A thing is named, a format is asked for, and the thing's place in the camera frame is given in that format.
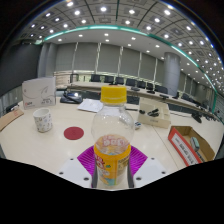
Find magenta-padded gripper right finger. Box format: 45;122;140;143
126;145;168;189

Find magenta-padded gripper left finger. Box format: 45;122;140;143
56;145;99;189

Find yellow-capped clear drink bottle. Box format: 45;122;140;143
90;85;136;190

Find flat round red coaster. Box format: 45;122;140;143
63;126;85;141

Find red-edged brown cardboard box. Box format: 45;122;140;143
167;125;217;167

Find open white cardboard box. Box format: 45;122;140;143
137;98;172;129

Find black tool in white box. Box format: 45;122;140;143
146;108;160;118

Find white patterned cup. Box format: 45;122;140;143
32;107;54;134

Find white paper sheet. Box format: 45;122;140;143
77;98;104;113

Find black desk phone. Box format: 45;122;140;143
59;90;84;104

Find long curved conference desk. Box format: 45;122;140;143
66;81;224;125

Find brown paper envelope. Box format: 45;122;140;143
0;108;25;132

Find black desk microphones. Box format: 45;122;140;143
129;85;205;124

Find white paper ream package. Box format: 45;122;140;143
21;76;57;110

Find black office chairs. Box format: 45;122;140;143
89;73;201;104

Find ceiling lights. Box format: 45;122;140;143
19;0;224;88

